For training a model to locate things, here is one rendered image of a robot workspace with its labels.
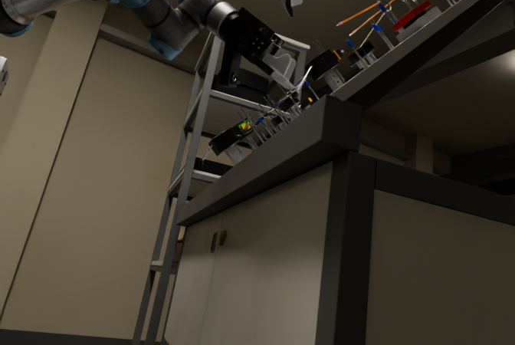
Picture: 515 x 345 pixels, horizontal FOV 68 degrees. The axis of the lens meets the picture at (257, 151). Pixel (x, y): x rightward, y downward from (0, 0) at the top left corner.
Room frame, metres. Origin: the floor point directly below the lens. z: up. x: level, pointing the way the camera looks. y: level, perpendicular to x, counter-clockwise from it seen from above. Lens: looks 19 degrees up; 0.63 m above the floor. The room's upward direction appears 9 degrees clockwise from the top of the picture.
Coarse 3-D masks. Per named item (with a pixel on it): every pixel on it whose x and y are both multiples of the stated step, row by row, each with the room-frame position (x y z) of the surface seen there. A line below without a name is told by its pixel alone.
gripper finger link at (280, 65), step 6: (270, 54) 0.71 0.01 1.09; (288, 54) 0.70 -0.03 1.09; (264, 60) 0.72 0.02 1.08; (270, 60) 0.71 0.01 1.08; (276, 60) 0.71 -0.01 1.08; (282, 60) 0.70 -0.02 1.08; (288, 60) 0.70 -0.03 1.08; (270, 66) 0.72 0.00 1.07; (276, 66) 0.71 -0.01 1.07; (282, 66) 0.71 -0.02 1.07; (288, 66) 0.70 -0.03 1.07; (276, 72) 0.71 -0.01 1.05; (282, 72) 0.71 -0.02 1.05; (276, 78) 0.72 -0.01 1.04; (282, 78) 0.71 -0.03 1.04; (282, 84) 0.73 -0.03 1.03; (288, 84) 0.72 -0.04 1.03
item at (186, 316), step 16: (208, 224) 1.15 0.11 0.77; (192, 240) 1.36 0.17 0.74; (208, 240) 1.11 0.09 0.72; (192, 256) 1.30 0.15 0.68; (208, 256) 1.08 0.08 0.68; (192, 272) 1.25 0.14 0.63; (208, 272) 1.04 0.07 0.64; (176, 288) 1.48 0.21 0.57; (192, 288) 1.20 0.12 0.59; (208, 288) 1.01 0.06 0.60; (176, 304) 1.41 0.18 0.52; (192, 304) 1.16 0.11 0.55; (176, 320) 1.35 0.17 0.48; (192, 320) 1.12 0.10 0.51; (176, 336) 1.30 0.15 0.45; (192, 336) 1.08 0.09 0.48
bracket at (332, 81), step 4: (328, 72) 0.75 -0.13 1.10; (332, 72) 0.76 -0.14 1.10; (324, 76) 0.77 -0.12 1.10; (328, 76) 0.76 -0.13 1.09; (332, 76) 0.76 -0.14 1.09; (336, 76) 0.76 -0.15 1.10; (328, 80) 0.77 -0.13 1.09; (332, 80) 0.76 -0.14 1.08; (336, 80) 0.76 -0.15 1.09; (340, 80) 0.77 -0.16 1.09; (332, 84) 0.77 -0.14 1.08; (336, 84) 0.76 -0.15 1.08; (340, 84) 0.77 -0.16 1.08; (332, 88) 0.78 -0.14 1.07; (336, 88) 0.77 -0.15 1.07
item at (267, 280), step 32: (288, 192) 0.61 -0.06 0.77; (320, 192) 0.50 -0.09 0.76; (224, 224) 0.98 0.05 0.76; (256, 224) 0.74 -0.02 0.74; (288, 224) 0.59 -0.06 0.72; (320, 224) 0.49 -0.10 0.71; (224, 256) 0.92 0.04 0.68; (256, 256) 0.71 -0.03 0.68; (288, 256) 0.58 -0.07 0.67; (320, 256) 0.48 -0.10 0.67; (224, 288) 0.88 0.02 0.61; (256, 288) 0.69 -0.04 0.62; (288, 288) 0.56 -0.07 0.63; (224, 320) 0.84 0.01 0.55; (256, 320) 0.67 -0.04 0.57; (288, 320) 0.55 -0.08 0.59
